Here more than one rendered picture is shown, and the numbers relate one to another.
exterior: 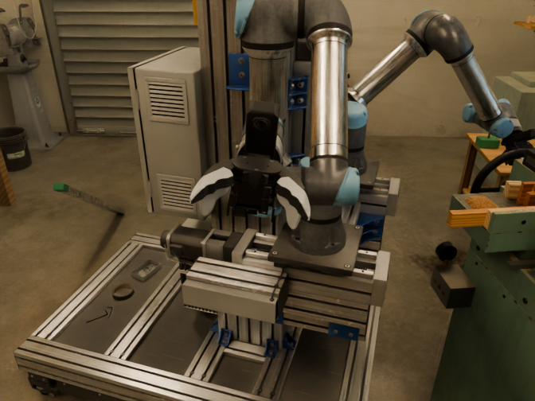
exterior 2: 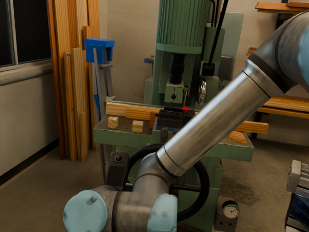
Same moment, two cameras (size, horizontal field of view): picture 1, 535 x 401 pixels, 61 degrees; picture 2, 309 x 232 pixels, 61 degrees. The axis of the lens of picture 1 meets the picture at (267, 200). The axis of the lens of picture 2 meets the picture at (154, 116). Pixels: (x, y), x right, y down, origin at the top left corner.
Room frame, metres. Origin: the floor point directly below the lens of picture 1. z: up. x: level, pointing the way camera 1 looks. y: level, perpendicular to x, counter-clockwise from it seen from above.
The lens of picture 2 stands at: (2.10, -0.75, 1.29)
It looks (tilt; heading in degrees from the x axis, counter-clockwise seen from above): 19 degrees down; 190
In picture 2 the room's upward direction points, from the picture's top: 5 degrees clockwise
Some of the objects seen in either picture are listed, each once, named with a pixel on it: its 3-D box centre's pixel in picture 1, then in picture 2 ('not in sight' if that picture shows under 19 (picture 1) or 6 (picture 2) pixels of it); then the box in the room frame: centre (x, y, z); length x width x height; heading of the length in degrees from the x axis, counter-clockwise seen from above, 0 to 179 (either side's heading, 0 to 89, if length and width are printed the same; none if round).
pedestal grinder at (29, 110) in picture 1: (21, 79); not in sight; (3.83, 2.05, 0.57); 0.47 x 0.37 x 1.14; 178
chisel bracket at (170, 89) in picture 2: not in sight; (174, 92); (1.02, -0.86, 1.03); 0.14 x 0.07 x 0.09; 6
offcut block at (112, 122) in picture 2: not in sight; (112, 122); (1.18, -1.07, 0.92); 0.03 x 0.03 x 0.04; 1
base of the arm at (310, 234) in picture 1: (318, 224); not in sight; (1.05, -0.14, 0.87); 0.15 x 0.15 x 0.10
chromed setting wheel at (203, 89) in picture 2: not in sight; (201, 91); (0.90, -0.75, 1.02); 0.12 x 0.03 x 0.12; 6
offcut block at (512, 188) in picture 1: (513, 189); not in sight; (1.16, -0.70, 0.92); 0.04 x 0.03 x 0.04; 85
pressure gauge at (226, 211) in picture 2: (446, 255); (230, 210); (1.22, -0.58, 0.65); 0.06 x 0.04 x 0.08; 96
